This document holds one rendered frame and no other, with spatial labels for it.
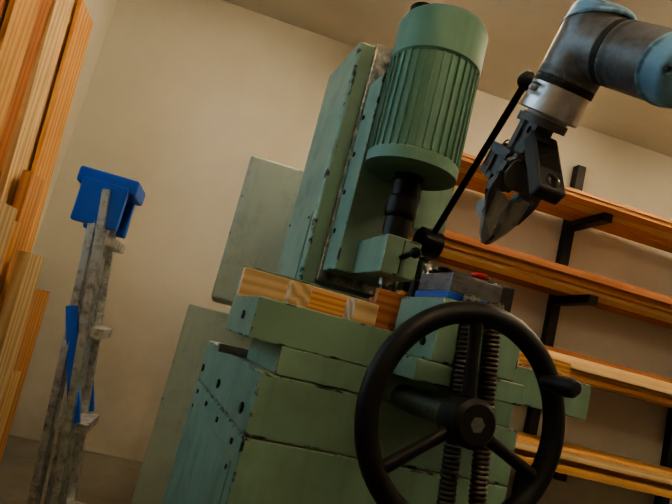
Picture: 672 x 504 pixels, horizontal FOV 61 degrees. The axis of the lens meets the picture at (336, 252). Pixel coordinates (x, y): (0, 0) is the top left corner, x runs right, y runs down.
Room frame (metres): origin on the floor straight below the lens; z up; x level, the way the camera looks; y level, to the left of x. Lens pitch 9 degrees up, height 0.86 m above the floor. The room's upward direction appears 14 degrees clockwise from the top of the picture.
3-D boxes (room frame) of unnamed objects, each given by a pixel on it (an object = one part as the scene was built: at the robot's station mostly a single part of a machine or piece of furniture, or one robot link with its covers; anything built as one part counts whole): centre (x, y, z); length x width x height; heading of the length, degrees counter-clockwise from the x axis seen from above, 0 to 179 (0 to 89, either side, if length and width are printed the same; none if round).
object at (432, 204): (1.28, -0.18, 1.23); 0.09 x 0.08 x 0.15; 18
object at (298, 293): (0.86, 0.04, 0.92); 0.03 x 0.03 x 0.04; 13
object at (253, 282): (1.07, -0.14, 0.92); 0.60 x 0.02 x 0.05; 108
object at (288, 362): (0.97, -0.12, 0.82); 0.40 x 0.21 x 0.04; 108
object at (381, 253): (1.05, -0.09, 1.03); 0.14 x 0.07 x 0.09; 18
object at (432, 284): (0.86, -0.21, 0.99); 0.13 x 0.11 x 0.06; 108
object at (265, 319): (0.94, -0.18, 0.87); 0.61 x 0.30 x 0.06; 108
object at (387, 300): (0.97, -0.20, 0.93); 0.25 x 0.01 x 0.07; 108
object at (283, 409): (1.15, -0.06, 0.76); 0.57 x 0.45 x 0.09; 18
